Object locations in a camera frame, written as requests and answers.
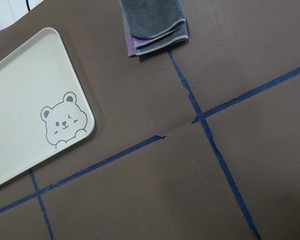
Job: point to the folded grey cloth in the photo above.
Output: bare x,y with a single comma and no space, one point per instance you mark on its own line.
150,25

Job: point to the cream bear serving tray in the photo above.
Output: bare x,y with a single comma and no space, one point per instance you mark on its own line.
43,108

